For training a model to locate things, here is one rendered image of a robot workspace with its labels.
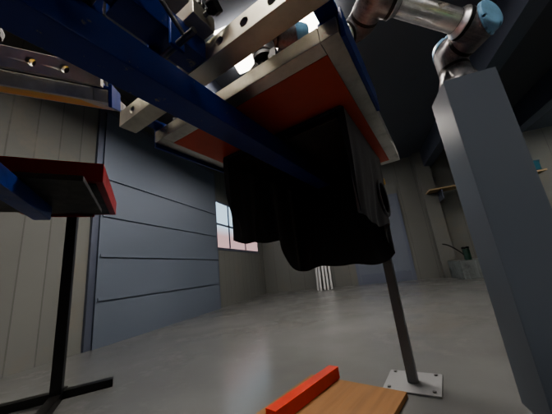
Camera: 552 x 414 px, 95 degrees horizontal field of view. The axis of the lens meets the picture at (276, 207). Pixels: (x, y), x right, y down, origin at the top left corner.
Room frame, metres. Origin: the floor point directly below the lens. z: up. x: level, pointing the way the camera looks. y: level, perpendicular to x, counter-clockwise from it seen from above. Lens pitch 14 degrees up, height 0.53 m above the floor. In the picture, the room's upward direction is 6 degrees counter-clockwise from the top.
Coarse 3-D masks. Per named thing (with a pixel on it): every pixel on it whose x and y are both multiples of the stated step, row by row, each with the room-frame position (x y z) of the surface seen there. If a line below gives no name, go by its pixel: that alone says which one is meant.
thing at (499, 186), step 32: (448, 96) 0.88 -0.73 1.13; (480, 96) 0.85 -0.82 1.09; (448, 128) 0.95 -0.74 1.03; (480, 128) 0.86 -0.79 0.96; (512, 128) 0.83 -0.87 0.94; (448, 160) 1.04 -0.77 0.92; (480, 160) 0.87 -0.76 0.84; (512, 160) 0.84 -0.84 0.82; (480, 192) 0.88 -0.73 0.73; (512, 192) 0.85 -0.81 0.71; (544, 192) 0.83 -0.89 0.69; (480, 224) 0.94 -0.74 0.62; (512, 224) 0.86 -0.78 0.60; (544, 224) 0.84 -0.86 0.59; (480, 256) 1.02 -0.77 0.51; (512, 256) 0.87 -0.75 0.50; (544, 256) 0.84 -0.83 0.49; (512, 288) 0.88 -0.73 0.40; (544, 288) 0.85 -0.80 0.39; (512, 320) 0.93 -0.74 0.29; (544, 320) 0.86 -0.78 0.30; (512, 352) 1.00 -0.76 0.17; (544, 352) 0.87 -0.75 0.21; (544, 384) 0.88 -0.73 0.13
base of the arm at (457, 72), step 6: (456, 60) 0.88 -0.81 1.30; (462, 60) 0.88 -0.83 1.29; (468, 60) 0.89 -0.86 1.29; (450, 66) 0.90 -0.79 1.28; (456, 66) 0.89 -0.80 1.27; (462, 66) 0.88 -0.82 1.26; (468, 66) 0.87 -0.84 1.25; (444, 72) 0.92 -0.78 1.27; (450, 72) 0.90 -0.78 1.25; (456, 72) 0.88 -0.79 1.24; (462, 72) 0.87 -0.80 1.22; (468, 72) 0.86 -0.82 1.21; (444, 78) 0.92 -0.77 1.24; (450, 78) 0.90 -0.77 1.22
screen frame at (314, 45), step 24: (336, 24) 0.38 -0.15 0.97; (288, 48) 0.43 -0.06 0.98; (312, 48) 0.41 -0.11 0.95; (336, 48) 0.42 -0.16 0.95; (264, 72) 0.47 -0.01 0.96; (288, 72) 0.47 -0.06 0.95; (240, 96) 0.52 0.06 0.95; (360, 96) 0.58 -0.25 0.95; (168, 144) 0.70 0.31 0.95; (384, 144) 0.87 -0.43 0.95
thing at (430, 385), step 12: (384, 180) 1.30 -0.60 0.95; (384, 264) 1.27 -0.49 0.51; (396, 288) 1.26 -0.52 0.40; (396, 300) 1.26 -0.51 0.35; (396, 312) 1.27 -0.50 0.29; (396, 324) 1.27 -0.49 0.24; (408, 336) 1.28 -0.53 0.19; (408, 348) 1.26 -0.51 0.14; (408, 360) 1.26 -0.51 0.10; (396, 372) 1.39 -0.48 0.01; (408, 372) 1.27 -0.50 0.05; (420, 372) 1.36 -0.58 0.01; (384, 384) 1.28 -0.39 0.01; (396, 384) 1.27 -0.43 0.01; (408, 384) 1.26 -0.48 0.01; (420, 384) 1.24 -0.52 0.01; (432, 384) 1.23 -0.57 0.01; (432, 396) 1.15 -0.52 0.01
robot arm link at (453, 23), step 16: (368, 0) 0.72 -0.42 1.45; (384, 0) 0.71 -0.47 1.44; (400, 0) 0.72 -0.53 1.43; (416, 0) 0.72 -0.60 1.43; (432, 0) 0.73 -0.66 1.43; (352, 16) 0.80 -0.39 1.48; (368, 16) 0.77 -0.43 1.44; (384, 16) 0.76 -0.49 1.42; (400, 16) 0.77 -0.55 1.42; (416, 16) 0.76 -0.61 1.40; (432, 16) 0.75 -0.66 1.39; (448, 16) 0.75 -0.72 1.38; (464, 16) 0.75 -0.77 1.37; (480, 16) 0.74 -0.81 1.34; (496, 16) 0.74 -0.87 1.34; (448, 32) 0.80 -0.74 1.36; (464, 32) 0.78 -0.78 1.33; (480, 32) 0.77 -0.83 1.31; (464, 48) 0.84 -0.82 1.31
